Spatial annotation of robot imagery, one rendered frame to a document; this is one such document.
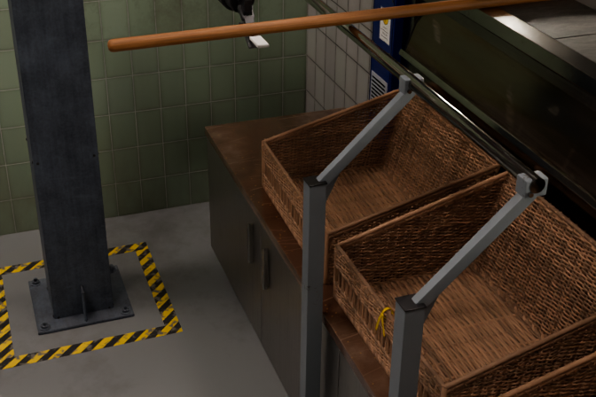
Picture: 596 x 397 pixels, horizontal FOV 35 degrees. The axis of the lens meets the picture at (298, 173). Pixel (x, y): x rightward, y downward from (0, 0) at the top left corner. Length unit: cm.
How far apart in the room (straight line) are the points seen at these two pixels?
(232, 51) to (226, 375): 130
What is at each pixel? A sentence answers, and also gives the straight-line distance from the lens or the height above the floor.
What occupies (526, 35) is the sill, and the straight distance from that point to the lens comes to 233.
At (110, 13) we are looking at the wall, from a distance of 349.
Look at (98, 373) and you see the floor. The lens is 305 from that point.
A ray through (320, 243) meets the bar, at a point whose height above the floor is 80.
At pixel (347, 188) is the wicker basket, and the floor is 59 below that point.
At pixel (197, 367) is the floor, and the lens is 303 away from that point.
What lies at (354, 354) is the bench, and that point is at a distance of 215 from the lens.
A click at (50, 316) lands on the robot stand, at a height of 1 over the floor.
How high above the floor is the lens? 193
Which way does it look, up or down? 28 degrees down
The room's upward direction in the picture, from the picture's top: 1 degrees clockwise
